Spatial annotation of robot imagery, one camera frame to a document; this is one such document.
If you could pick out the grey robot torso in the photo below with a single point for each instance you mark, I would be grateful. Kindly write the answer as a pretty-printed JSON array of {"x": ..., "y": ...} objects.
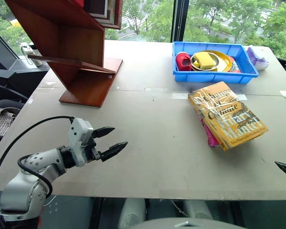
[{"x": 186, "y": 224}]

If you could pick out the yellow sponge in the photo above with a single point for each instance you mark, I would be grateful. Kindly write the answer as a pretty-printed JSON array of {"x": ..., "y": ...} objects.
[{"x": 204, "y": 60}]

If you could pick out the pink book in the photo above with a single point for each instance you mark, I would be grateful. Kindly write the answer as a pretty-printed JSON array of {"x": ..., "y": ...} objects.
[{"x": 211, "y": 139}]

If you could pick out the checkered cloth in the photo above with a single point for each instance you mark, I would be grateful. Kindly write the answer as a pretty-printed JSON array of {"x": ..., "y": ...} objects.
[{"x": 1, "y": 124}]

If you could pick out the red-brown wooden bookshelf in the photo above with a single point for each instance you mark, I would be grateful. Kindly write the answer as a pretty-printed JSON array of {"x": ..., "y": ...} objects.
[{"x": 81, "y": 59}]

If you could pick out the yellow hardcover book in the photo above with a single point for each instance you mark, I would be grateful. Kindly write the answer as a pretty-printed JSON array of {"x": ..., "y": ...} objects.
[{"x": 228, "y": 114}]

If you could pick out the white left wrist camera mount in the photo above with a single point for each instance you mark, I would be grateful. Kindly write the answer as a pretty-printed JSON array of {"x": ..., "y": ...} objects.
[{"x": 79, "y": 136}]

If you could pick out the metal bowl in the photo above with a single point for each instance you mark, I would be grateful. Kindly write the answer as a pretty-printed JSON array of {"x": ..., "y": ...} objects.
[{"x": 217, "y": 62}]

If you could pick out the blue plastic bin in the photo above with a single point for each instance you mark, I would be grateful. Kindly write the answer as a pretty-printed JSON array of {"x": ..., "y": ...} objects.
[{"x": 245, "y": 64}]

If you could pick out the white bottle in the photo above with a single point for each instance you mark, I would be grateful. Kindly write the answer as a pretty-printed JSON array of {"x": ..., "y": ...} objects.
[{"x": 35, "y": 56}]

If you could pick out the purple and white bag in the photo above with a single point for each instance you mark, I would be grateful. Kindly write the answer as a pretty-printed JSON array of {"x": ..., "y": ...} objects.
[{"x": 258, "y": 60}]

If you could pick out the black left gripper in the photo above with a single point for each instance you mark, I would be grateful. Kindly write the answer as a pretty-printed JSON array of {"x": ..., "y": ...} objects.
[{"x": 91, "y": 149}]

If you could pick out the dark book with white pages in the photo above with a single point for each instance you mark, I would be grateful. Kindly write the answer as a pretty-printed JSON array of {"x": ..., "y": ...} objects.
[{"x": 96, "y": 7}]

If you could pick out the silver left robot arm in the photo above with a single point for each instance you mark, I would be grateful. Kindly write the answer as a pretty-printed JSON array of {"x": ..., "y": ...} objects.
[{"x": 31, "y": 183}]

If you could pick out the dark window frame post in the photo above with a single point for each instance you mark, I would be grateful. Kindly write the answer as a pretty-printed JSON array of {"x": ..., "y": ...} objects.
[{"x": 180, "y": 19}]

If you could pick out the black chair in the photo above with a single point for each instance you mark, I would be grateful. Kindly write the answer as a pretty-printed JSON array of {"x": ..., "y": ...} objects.
[{"x": 7, "y": 103}]

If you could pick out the red printed can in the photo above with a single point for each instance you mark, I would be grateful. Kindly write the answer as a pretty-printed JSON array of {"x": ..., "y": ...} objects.
[{"x": 235, "y": 66}]

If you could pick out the grey rounded robot leg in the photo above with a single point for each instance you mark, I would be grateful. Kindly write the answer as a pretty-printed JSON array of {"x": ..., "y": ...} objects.
[
  {"x": 131, "y": 212},
  {"x": 197, "y": 210}
]

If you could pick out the yellow plate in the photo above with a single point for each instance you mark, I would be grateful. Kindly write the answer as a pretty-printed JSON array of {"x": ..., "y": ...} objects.
[{"x": 225, "y": 60}]

